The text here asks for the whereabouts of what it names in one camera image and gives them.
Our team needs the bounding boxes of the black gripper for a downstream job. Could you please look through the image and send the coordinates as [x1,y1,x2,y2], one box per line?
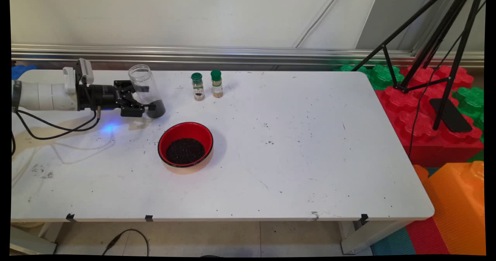
[79,80,156,118]

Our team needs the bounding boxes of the clear plastic jar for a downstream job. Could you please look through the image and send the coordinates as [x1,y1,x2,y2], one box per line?
[128,64,166,119]

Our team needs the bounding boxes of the red bowl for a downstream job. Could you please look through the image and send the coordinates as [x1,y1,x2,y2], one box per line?
[158,122,214,168]

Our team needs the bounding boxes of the green-capped spice bottle dark contents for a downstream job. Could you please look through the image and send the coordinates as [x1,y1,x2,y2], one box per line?
[191,73,205,101]

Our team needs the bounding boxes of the black seeds pile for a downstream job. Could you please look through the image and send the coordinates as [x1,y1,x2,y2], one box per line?
[166,138,205,165]

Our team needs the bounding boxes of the green-capped spice bottle tan contents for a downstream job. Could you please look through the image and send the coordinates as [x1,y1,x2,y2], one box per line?
[210,70,224,98]

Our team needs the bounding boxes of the blue foam block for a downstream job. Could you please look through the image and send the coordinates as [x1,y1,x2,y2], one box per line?
[12,64,37,80]

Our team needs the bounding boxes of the white table leg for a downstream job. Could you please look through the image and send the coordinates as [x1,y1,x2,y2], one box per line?
[10,222,64,255]
[340,219,411,255]

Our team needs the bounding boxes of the green foam building block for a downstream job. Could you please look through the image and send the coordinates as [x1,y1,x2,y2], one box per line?
[335,64,369,74]
[451,86,485,141]
[366,64,405,91]

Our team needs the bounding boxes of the teal floor mat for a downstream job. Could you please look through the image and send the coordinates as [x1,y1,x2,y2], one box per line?
[370,226,417,256]

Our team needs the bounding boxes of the red foam building block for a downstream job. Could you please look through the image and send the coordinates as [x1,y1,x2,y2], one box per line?
[374,65,485,168]

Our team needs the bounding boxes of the red floor mat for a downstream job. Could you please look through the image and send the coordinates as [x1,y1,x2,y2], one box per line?
[405,216,450,255]

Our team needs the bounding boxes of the black flat plate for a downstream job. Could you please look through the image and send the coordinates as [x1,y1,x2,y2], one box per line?
[429,98,473,133]

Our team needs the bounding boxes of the black tripod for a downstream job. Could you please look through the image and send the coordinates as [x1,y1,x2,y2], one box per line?
[351,0,486,131]

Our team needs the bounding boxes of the orange foam building block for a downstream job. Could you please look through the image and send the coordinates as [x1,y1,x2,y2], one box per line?
[413,161,486,256]

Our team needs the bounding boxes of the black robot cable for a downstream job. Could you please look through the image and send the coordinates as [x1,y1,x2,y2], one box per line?
[11,105,102,157]

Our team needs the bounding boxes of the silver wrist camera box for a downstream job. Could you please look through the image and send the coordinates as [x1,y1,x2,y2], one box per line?
[76,58,95,85]

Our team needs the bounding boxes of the aluminium wall rail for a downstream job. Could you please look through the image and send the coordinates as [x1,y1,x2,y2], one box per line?
[11,44,485,68]

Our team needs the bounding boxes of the black floor cable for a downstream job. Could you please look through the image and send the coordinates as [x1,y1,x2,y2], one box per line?
[102,229,150,256]

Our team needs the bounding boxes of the thin black tripod cable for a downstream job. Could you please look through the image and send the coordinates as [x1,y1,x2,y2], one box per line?
[408,0,486,157]

